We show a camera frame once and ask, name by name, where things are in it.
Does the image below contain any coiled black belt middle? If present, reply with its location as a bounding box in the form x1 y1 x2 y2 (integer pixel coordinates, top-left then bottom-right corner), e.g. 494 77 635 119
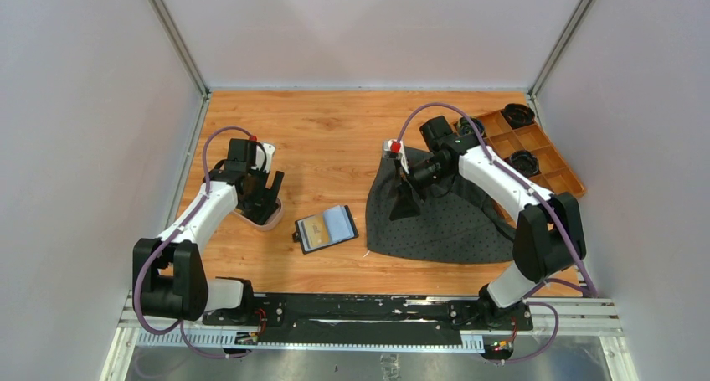
505 150 540 178

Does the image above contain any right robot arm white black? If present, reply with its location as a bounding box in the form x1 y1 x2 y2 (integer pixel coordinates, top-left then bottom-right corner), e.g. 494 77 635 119
383 116 586 329

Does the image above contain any coiled black belt top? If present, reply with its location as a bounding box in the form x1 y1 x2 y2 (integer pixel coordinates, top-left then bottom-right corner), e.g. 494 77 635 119
502 103 536 129

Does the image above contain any coiled black belt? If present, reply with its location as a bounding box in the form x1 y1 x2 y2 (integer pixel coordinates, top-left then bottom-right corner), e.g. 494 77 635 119
502 103 536 129
505 150 540 178

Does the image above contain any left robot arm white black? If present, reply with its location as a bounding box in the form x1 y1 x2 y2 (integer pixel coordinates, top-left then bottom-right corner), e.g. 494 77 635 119
132 138 284 325

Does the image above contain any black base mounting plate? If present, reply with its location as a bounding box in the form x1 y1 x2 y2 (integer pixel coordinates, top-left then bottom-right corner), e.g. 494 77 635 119
202 293 533 346

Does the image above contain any brown wooden compartment tray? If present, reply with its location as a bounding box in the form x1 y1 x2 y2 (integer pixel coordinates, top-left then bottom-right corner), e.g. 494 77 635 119
458 110 586 224

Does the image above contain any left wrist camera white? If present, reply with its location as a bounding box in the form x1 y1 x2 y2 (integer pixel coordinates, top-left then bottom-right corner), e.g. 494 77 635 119
255 142 276 173

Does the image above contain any black leather card holder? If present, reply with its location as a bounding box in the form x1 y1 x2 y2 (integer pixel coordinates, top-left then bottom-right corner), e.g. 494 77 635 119
291 205 359 255

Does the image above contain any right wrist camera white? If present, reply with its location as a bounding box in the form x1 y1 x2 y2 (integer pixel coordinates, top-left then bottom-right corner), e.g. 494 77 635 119
383 139 409 175

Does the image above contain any dark grey dotted cloth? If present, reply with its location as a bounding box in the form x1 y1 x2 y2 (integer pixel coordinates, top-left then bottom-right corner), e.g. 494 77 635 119
365 157 515 264

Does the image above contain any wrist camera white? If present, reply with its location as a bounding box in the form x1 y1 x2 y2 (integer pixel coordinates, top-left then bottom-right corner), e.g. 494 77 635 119
255 142 276 173
383 139 409 175

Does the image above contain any aluminium frame rail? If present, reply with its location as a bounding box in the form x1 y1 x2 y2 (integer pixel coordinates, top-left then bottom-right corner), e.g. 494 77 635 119
100 293 639 380

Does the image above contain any gold credit card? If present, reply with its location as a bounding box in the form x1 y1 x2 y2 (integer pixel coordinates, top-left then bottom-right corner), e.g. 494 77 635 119
298 214 332 252

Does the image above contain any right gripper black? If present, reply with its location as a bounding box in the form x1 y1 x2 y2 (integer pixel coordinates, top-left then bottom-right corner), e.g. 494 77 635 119
388 157 454 221

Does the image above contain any pink oval tray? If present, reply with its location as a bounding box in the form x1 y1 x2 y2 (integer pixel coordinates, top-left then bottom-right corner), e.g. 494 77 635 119
230 198 284 232

